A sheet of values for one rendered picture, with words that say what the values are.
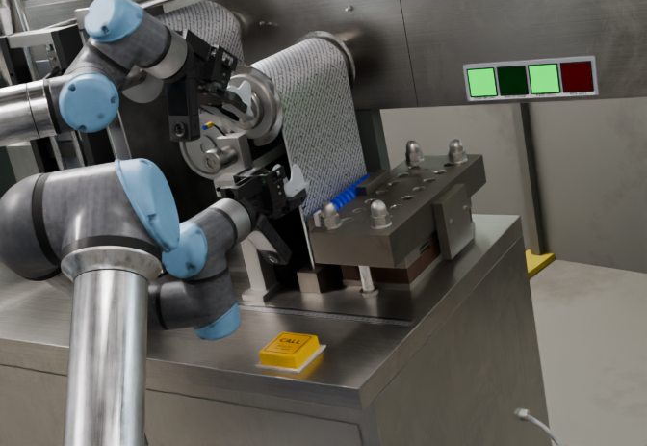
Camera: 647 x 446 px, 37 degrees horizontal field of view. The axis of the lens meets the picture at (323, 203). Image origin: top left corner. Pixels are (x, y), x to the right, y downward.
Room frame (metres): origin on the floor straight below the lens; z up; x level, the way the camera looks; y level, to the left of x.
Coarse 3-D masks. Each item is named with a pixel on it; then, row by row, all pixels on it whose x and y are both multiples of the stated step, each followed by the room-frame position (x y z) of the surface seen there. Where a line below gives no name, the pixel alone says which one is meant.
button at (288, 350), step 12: (288, 336) 1.39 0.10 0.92; (300, 336) 1.39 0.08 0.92; (312, 336) 1.38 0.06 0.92; (264, 348) 1.37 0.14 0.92; (276, 348) 1.36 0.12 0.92; (288, 348) 1.35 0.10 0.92; (300, 348) 1.35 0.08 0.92; (312, 348) 1.36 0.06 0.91; (264, 360) 1.36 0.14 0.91; (276, 360) 1.34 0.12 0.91; (288, 360) 1.33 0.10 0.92; (300, 360) 1.33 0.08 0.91
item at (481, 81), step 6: (468, 72) 1.75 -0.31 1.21; (474, 72) 1.75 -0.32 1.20; (480, 72) 1.74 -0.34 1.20; (486, 72) 1.73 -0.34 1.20; (492, 72) 1.73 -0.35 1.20; (474, 78) 1.75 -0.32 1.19; (480, 78) 1.74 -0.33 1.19; (486, 78) 1.73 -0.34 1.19; (492, 78) 1.73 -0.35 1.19; (474, 84) 1.75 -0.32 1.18; (480, 84) 1.74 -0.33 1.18; (486, 84) 1.73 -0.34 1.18; (492, 84) 1.73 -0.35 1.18; (474, 90) 1.75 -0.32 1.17; (480, 90) 1.74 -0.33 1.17; (486, 90) 1.74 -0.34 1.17; (492, 90) 1.73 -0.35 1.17
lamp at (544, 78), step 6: (534, 66) 1.68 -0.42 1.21; (540, 66) 1.67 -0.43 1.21; (546, 66) 1.67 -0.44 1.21; (552, 66) 1.66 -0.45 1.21; (534, 72) 1.68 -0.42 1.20; (540, 72) 1.67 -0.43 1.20; (546, 72) 1.67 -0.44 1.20; (552, 72) 1.66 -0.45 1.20; (534, 78) 1.68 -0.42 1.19; (540, 78) 1.67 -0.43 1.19; (546, 78) 1.67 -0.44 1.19; (552, 78) 1.66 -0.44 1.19; (534, 84) 1.68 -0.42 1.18; (540, 84) 1.67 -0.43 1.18; (546, 84) 1.67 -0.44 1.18; (552, 84) 1.66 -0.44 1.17; (534, 90) 1.68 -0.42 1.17; (540, 90) 1.67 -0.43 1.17; (546, 90) 1.67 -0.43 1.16; (552, 90) 1.66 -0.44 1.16; (558, 90) 1.66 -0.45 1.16
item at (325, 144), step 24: (312, 120) 1.69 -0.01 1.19; (336, 120) 1.76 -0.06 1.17; (288, 144) 1.62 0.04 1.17; (312, 144) 1.68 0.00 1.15; (336, 144) 1.74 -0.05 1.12; (360, 144) 1.81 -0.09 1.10; (312, 168) 1.67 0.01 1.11; (336, 168) 1.73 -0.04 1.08; (360, 168) 1.80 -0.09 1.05; (312, 192) 1.66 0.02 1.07; (336, 192) 1.72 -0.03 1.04
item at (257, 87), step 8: (232, 80) 1.66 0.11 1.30; (240, 80) 1.65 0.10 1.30; (248, 80) 1.63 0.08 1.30; (256, 80) 1.63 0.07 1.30; (256, 88) 1.63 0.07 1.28; (264, 88) 1.62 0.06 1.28; (264, 96) 1.62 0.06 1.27; (264, 104) 1.62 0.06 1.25; (272, 104) 1.62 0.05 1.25; (264, 112) 1.62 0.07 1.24; (272, 112) 1.62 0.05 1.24; (224, 120) 1.68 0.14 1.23; (264, 120) 1.63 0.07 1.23; (272, 120) 1.62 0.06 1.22; (232, 128) 1.67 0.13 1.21; (256, 128) 1.64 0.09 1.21; (264, 128) 1.63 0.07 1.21; (248, 136) 1.65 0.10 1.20; (256, 136) 1.64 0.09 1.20
